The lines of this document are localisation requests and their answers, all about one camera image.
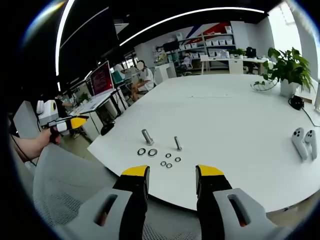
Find white office desk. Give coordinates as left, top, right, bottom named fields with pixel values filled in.
left=70, top=87, right=131, bottom=142

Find small green plants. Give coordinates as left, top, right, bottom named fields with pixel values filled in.
left=226, top=48, right=247, bottom=59

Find large threaded steel stud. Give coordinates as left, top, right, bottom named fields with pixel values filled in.
left=141, top=128, right=155, bottom=147

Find black device with cable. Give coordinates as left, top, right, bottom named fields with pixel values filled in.
left=287, top=95, right=320, bottom=126

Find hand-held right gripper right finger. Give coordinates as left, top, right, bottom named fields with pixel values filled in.
left=195, top=164, right=294, bottom=240

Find grey mesh chair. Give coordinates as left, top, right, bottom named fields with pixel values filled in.
left=32, top=143, right=202, bottom=240

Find white handheld controller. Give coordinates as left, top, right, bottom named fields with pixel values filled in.
left=304, top=129, right=318, bottom=161
left=291, top=127, right=309, bottom=161

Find red screen monitor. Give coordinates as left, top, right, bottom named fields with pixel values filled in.
left=89, top=60, right=116, bottom=98

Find white counter desk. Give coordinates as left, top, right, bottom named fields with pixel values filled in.
left=199, top=56, right=270, bottom=75

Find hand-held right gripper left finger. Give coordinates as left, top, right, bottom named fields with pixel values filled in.
left=53, top=164, right=151, bottom=240

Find small threaded steel stud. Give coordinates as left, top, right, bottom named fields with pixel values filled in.
left=173, top=136, right=183, bottom=152

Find white storage shelf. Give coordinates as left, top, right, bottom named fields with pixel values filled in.
left=174, top=24, right=237, bottom=60

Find potted green plant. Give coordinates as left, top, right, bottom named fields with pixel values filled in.
left=251, top=46, right=315, bottom=98

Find person's left hand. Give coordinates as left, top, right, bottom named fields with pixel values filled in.
left=39, top=126, right=62, bottom=151

